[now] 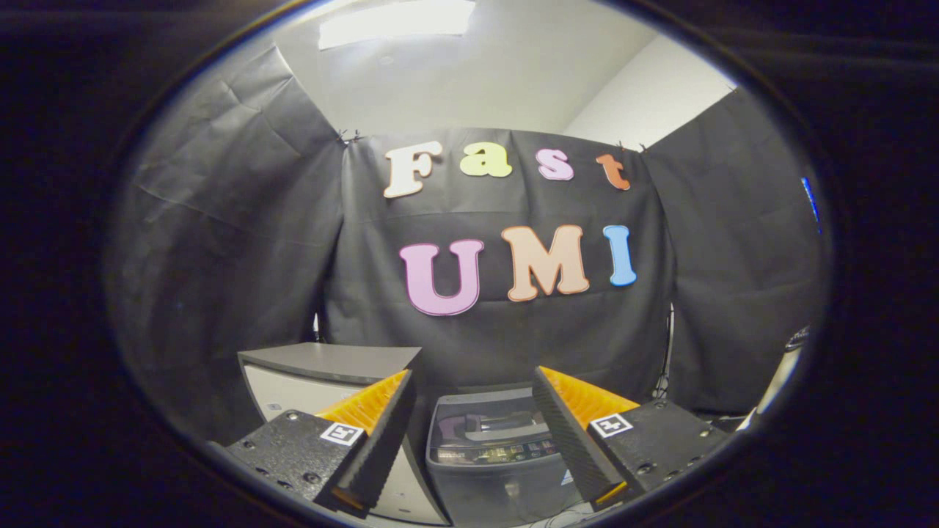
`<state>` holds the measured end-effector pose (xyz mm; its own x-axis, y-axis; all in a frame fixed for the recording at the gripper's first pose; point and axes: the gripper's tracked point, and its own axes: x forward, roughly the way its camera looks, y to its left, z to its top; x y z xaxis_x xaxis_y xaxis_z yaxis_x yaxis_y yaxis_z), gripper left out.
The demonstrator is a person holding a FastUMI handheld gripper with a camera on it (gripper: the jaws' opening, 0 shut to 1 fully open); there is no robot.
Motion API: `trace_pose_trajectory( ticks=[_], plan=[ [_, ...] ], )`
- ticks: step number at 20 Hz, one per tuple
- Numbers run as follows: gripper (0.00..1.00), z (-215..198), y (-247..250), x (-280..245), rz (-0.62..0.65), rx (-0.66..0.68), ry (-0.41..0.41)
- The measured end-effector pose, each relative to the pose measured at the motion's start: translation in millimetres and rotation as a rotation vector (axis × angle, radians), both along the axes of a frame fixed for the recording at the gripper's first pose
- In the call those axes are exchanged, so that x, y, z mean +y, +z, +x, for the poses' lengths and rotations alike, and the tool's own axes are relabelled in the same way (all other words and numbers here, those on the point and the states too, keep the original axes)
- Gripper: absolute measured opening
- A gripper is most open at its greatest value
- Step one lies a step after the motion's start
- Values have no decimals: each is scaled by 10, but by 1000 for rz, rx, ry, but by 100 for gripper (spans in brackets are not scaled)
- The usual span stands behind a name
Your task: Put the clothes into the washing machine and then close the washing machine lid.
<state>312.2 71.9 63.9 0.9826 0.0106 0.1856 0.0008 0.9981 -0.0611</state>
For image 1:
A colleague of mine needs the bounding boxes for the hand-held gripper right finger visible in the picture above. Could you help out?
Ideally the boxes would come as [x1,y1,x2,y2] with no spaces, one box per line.
[532,365,734,513]

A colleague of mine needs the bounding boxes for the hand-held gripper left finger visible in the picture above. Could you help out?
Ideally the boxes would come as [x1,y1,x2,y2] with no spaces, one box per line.
[209,369,417,520]

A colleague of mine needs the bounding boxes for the grey washing machine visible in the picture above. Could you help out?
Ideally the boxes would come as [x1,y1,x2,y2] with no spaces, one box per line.
[425,433,588,527]

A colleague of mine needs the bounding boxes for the grey and white cabinet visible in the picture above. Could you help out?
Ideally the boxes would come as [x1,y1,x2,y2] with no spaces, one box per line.
[237,341,450,525]

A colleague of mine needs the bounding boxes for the black light stand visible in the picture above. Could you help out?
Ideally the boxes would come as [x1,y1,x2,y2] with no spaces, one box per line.
[653,304,676,400]

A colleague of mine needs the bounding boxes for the white cylinder with black top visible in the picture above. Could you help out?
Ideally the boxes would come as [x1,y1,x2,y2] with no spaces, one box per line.
[737,326,811,433]

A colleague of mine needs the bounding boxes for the blue strip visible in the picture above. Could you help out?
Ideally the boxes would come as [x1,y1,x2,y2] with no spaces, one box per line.
[801,176,822,234]

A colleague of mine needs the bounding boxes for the ceiling light panel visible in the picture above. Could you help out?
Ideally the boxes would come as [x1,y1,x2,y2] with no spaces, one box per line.
[318,0,478,51]

